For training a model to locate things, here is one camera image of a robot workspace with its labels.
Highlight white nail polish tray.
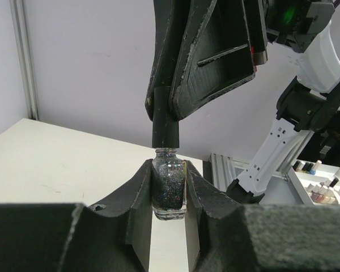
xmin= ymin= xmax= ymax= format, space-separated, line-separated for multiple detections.
xmin=287 ymin=165 xmax=340 ymax=206

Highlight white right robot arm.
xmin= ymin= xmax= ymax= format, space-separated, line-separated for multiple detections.
xmin=145 ymin=1 xmax=340 ymax=203

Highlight aluminium front rail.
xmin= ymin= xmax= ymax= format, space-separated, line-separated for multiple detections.
xmin=202 ymin=154 xmax=303 ymax=205

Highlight left aluminium frame post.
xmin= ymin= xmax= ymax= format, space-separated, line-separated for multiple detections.
xmin=10 ymin=0 xmax=40 ymax=121

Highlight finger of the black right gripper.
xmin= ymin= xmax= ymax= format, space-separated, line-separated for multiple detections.
xmin=144 ymin=1 xmax=216 ymax=121

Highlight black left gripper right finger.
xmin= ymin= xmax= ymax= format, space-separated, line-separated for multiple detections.
xmin=185 ymin=162 xmax=340 ymax=271

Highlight glitter nail polish bottle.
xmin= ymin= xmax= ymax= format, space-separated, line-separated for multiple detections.
xmin=151 ymin=148 xmax=186 ymax=221

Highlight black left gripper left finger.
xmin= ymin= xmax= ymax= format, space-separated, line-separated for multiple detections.
xmin=0 ymin=160 xmax=152 ymax=271

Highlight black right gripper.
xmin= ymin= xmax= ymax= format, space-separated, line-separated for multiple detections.
xmin=170 ymin=0 xmax=268 ymax=120

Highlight pink nail polish bottles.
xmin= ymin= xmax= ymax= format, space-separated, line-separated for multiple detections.
xmin=304 ymin=183 xmax=340 ymax=205

